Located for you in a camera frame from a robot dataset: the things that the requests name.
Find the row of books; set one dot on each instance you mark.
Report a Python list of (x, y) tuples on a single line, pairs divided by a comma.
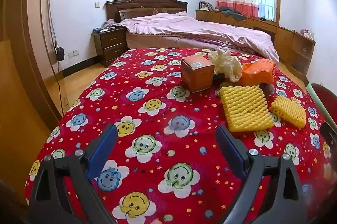
[(206, 5)]

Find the white double wall socket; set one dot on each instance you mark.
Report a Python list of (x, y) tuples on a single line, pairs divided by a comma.
[(73, 53)]

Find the pink duvet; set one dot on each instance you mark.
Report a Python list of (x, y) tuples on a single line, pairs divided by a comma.
[(197, 26)]

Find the wooden corner shelf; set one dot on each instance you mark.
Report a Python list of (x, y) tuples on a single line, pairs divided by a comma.
[(302, 55)]

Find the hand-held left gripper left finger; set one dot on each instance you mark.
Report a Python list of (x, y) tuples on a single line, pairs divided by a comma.
[(104, 155)]

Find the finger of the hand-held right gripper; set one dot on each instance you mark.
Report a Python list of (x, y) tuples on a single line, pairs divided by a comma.
[(330, 133)]

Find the long wooden cabinet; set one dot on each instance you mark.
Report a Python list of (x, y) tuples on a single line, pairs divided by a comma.
[(283, 37)]

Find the red bin with green rim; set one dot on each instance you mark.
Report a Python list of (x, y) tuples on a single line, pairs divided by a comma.
[(325, 93)]

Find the group of toiletry bottles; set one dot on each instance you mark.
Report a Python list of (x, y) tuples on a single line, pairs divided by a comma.
[(306, 34)]

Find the grey clothes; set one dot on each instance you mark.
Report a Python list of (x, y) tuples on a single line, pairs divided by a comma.
[(231, 12)]

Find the pink crumpled cloth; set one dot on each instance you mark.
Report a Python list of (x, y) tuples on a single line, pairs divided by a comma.
[(110, 24)]

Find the large yellow foam net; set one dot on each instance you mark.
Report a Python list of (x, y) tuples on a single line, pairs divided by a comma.
[(244, 108)]

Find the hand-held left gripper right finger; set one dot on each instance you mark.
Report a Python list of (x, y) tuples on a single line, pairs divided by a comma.
[(231, 150)]

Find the dark wooden bed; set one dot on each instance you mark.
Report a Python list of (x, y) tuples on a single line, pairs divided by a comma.
[(147, 3)]

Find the wooden wardrobe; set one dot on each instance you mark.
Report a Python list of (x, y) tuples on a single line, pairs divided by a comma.
[(21, 29)]

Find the black power adapter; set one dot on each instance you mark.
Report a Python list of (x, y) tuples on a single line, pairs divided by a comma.
[(60, 54)]

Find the red flower print blanket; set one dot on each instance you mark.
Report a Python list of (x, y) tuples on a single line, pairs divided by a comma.
[(158, 118)]

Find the dark wooden nightstand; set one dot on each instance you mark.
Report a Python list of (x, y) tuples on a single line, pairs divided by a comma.
[(113, 42)]

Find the orange cardboard box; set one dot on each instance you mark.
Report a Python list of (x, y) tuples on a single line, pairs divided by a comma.
[(197, 76)]

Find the small yellow foam net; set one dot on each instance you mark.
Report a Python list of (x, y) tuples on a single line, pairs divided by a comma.
[(288, 111)]

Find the cream paper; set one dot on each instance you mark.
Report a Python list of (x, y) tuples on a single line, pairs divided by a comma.
[(223, 63)]

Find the orange plastic bag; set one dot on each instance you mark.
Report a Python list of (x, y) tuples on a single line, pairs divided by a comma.
[(255, 74)]

